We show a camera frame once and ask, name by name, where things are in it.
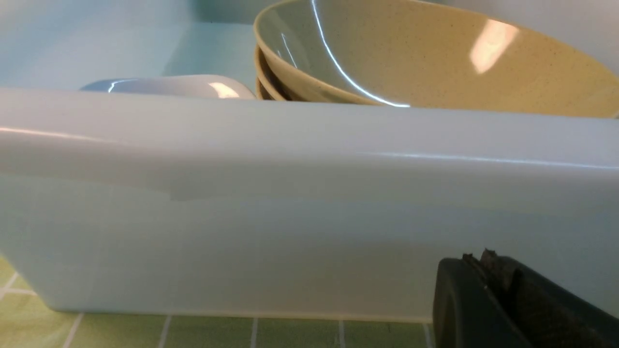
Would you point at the beige noodle bowl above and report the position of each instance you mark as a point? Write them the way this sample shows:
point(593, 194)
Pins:
point(262, 93)
point(407, 53)
point(272, 84)

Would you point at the green checkered tablecloth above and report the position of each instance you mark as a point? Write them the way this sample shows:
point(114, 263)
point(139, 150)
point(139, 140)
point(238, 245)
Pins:
point(25, 322)

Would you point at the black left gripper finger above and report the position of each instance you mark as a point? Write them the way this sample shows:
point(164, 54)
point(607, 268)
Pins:
point(498, 302)

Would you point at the large white plastic bin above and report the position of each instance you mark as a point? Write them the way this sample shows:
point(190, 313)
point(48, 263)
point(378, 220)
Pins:
point(177, 205)

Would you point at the white small bowl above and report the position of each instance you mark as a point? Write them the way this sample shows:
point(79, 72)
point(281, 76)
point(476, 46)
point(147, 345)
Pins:
point(206, 86)

